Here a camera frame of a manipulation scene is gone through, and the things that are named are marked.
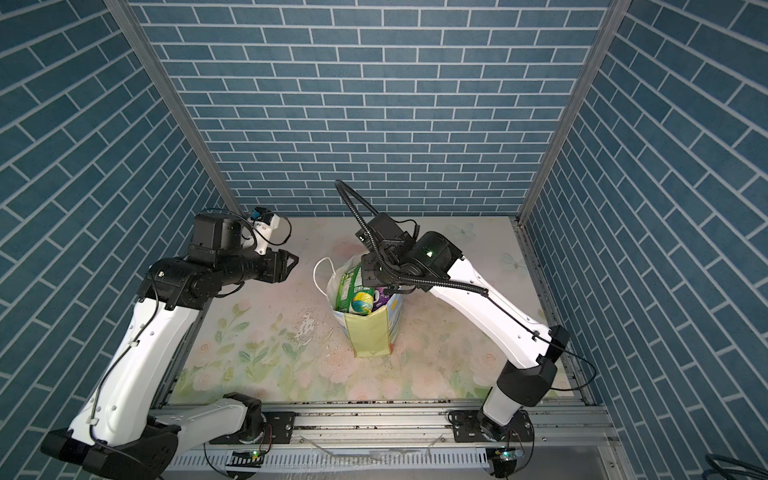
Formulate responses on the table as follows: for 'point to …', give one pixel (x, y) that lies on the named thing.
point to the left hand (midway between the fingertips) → (289, 256)
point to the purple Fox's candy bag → (380, 298)
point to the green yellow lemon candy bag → (351, 295)
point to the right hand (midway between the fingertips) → (363, 269)
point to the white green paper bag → (371, 335)
